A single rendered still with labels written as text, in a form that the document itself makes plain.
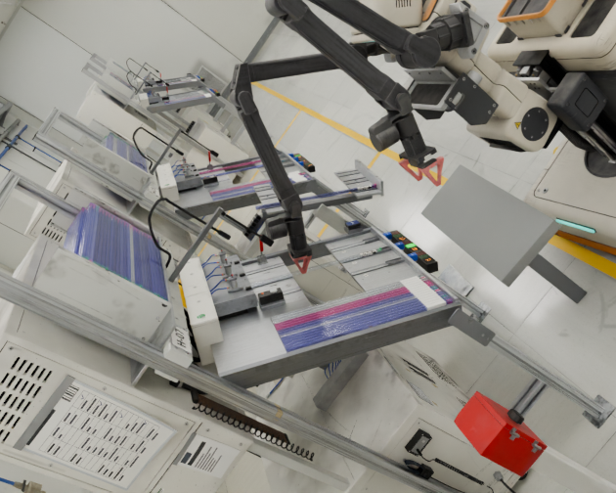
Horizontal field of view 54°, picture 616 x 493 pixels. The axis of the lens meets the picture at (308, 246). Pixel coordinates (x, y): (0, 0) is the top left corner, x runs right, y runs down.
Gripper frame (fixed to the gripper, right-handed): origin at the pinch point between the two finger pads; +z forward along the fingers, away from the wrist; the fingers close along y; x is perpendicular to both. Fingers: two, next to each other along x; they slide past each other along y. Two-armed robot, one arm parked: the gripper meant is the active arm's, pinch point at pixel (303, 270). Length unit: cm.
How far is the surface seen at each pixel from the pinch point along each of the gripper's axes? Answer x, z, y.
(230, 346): -31.8, 1.4, 33.9
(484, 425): 18, 7, 87
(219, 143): 26, 48, -451
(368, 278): 17.8, 0.7, 16.6
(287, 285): -7.2, 1.0, 5.9
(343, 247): 18.9, 0.6, -11.3
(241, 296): -24.4, -4.7, 16.9
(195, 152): -1, 52, -451
